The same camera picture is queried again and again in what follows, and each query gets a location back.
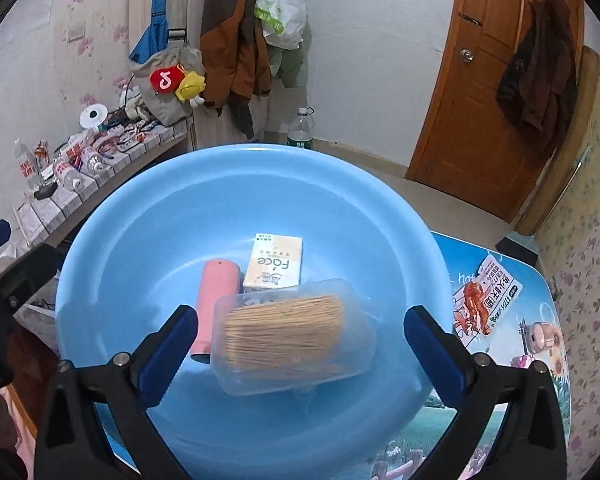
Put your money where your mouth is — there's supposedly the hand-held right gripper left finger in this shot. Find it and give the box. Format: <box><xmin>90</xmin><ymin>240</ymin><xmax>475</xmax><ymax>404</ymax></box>
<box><xmin>34</xmin><ymin>304</ymin><xmax>201</xmax><ymax>480</ymax></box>

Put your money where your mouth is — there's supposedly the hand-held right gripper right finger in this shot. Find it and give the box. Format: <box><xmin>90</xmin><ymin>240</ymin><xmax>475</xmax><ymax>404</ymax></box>
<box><xmin>404</xmin><ymin>305</ymin><xmax>567</xmax><ymax>480</ymax></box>

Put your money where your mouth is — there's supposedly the pink roll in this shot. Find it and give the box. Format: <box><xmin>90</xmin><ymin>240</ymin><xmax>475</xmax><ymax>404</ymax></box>
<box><xmin>189</xmin><ymin>259</ymin><xmax>242</xmax><ymax>363</ymax></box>

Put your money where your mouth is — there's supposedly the red white snack packet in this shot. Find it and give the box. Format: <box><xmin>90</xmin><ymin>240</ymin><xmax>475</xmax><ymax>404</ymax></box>
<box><xmin>451</xmin><ymin>254</ymin><xmax>525</xmax><ymax>339</ymax></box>

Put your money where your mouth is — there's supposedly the pink cat figurine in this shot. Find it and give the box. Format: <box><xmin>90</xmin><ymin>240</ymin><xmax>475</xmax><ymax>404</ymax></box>
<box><xmin>511</xmin><ymin>317</ymin><xmax>536</xmax><ymax>368</ymax></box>

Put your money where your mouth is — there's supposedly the pink small case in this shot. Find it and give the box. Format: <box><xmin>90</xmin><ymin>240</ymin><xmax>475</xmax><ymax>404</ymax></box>
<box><xmin>521</xmin><ymin>321</ymin><xmax>563</xmax><ymax>356</ymax></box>

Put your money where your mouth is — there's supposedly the clear toothpick box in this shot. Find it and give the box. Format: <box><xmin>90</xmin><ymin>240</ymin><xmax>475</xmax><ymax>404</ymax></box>
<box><xmin>210</xmin><ymin>278</ymin><xmax>377</xmax><ymax>397</ymax></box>

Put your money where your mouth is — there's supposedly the light blue plastic basin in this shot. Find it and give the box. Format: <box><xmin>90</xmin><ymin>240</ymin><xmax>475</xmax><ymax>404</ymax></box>
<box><xmin>55</xmin><ymin>144</ymin><xmax>455</xmax><ymax>467</ymax></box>

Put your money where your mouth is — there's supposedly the yellow white tissue pack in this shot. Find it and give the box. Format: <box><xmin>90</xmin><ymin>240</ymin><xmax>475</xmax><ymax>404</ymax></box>
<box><xmin>242</xmin><ymin>233</ymin><xmax>305</xmax><ymax>295</ymax></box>

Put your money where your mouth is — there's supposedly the blue grey shoulder bag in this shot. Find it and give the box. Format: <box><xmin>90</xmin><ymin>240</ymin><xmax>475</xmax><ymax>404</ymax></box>
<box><xmin>129</xmin><ymin>0</ymin><xmax>203</xmax><ymax>127</ymax></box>

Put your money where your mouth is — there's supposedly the printed landscape desktop table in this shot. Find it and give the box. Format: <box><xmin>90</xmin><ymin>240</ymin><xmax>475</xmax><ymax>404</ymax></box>
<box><xmin>92</xmin><ymin>232</ymin><xmax>572</xmax><ymax>480</ymax></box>

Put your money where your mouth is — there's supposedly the clear bottle red label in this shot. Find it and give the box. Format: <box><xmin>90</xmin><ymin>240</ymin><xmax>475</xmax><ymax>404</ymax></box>
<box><xmin>14</xmin><ymin>139</ymin><xmax>41</xmax><ymax>193</ymax></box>
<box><xmin>52</xmin><ymin>157</ymin><xmax>83</xmax><ymax>191</ymax></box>

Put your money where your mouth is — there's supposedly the teal broom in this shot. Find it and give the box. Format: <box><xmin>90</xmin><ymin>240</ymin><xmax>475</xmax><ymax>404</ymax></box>
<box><xmin>495</xmin><ymin>145</ymin><xmax>592</xmax><ymax>266</ymax></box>

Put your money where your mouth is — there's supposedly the white tape roll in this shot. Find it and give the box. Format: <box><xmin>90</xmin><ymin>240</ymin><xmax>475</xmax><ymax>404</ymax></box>
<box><xmin>79</xmin><ymin>105</ymin><xmax>106</xmax><ymax>128</ymax></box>

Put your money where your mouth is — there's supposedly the pile of red white packets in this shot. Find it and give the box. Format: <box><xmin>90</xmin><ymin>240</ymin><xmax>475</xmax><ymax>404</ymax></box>
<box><xmin>65</xmin><ymin>120</ymin><xmax>161</xmax><ymax>157</ymax></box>

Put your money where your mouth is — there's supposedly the brown wooden door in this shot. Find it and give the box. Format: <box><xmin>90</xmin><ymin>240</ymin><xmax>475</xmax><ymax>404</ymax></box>
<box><xmin>405</xmin><ymin>0</ymin><xmax>586</xmax><ymax>223</ymax></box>

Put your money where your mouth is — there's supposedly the red plush charm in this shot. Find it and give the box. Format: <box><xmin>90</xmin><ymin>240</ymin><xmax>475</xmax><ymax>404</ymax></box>
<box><xmin>149</xmin><ymin>66</ymin><xmax>185</xmax><ymax>96</ymax></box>

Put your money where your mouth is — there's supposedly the yellow plush charm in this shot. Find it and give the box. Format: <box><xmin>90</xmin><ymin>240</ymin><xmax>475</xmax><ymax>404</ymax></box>
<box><xmin>175</xmin><ymin>64</ymin><xmax>207</xmax><ymax>108</ymax></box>

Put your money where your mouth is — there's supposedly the clear water bottle green label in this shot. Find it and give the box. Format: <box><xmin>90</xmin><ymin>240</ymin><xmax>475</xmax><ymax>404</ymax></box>
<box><xmin>287</xmin><ymin>107</ymin><xmax>315</xmax><ymax>151</ymax></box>

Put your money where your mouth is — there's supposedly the dark brown jacket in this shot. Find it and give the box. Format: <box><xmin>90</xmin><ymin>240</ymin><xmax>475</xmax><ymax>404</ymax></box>
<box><xmin>496</xmin><ymin>0</ymin><xmax>578</xmax><ymax>153</ymax></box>

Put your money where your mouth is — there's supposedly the brown orange jacket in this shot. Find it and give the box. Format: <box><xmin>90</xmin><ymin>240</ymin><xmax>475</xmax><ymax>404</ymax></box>
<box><xmin>200</xmin><ymin>0</ymin><xmax>273</xmax><ymax>141</ymax></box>

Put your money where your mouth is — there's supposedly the pale green jacket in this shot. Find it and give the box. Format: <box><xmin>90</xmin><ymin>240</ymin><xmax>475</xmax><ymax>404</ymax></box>
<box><xmin>265</xmin><ymin>0</ymin><xmax>308</xmax><ymax>88</ymax></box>

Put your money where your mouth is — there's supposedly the white green plastic bag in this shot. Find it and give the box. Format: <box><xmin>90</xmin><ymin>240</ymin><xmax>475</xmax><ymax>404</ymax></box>
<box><xmin>254</xmin><ymin>0</ymin><xmax>311</xmax><ymax>51</ymax></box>

